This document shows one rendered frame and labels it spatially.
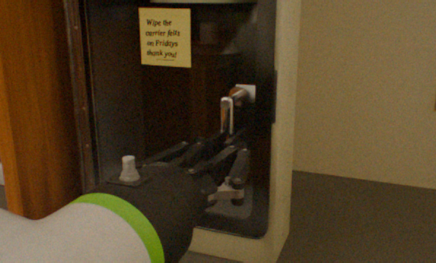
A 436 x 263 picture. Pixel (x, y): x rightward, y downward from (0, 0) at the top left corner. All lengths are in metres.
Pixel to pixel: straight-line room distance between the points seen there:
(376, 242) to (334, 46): 0.43
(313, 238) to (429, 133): 0.38
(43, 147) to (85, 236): 0.49
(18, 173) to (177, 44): 0.31
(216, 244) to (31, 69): 0.38
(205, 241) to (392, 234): 0.32
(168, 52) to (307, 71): 0.47
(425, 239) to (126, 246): 0.62
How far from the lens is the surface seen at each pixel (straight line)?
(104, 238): 0.30
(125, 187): 0.35
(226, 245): 0.71
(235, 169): 0.47
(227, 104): 0.55
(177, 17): 0.62
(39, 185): 0.78
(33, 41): 0.74
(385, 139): 1.05
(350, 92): 1.03
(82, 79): 0.72
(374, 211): 0.91
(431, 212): 0.94
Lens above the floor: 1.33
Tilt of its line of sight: 18 degrees down
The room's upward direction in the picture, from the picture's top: straight up
